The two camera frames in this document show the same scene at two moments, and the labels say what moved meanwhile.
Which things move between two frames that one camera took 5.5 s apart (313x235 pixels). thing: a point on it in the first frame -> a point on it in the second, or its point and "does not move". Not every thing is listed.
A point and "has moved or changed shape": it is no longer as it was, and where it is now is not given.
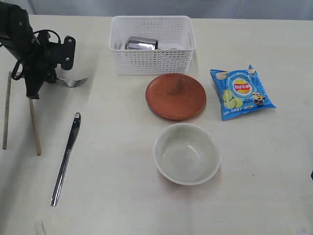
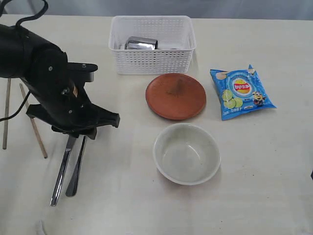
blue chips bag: (239, 92) does not move
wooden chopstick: (7, 110) does not move
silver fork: (72, 82) has moved or changed shape
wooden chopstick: (37, 139) has moved or changed shape
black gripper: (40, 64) -> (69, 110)
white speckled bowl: (187, 153) does not move
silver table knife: (74, 132) does not move
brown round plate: (176, 96) does not move
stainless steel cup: (137, 43) does not move
